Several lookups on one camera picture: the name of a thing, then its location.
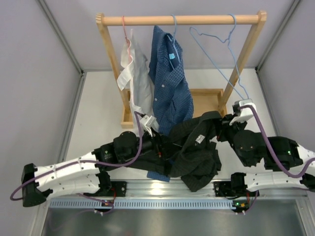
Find black pinstripe shirt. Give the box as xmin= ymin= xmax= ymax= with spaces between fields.
xmin=130 ymin=111 xmax=221 ymax=192

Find light blue wire hanger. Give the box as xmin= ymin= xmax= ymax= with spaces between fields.
xmin=189 ymin=14 xmax=250 ymax=100

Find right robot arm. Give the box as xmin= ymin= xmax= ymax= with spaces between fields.
xmin=215 ymin=115 xmax=315 ymax=196

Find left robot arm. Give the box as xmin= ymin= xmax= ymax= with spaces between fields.
xmin=21 ymin=131 xmax=162 ymax=207

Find blue checked shirt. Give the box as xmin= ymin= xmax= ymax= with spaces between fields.
xmin=147 ymin=25 xmax=194 ymax=182

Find white shirt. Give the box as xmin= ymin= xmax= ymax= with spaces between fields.
xmin=117 ymin=30 xmax=154 ymax=115

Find wooden clothes rack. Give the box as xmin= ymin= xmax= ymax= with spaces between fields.
xmin=95 ymin=10 xmax=267 ymax=117

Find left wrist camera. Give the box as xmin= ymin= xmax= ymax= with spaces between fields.
xmin=140 ymin=115 xmax=159 ymax=137

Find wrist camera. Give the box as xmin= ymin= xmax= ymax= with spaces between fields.
xmin=229 ymin=99 xmax=256 ymax=126
xmin=140 ymin=115 xmax=159 ymax=137

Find pink wire hanger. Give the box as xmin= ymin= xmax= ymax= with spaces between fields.
xmin=121 ymin=16 xmax=134 ymax=67

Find aluminium mounting rail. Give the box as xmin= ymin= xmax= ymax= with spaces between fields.
xmin=38 ymin=173 xmax=308 ymax=199

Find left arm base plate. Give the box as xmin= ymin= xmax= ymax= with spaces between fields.
xmin=84 ymin=181 xmax=127 ymax=197

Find blue wire hanger middle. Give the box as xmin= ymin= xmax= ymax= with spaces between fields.
xmin=167 ymin=14 xmax=184 ymax=69

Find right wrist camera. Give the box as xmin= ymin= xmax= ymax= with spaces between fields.
xmin=229 ymin=99 xmax=256 ymax=126

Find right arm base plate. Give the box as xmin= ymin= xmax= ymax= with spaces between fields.
xmin=213 ymin=181 xmax=242 ymax=200

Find slotted cable duct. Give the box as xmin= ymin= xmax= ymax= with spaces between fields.
xmin=49 ymin=198 xmax=246 ymax=210

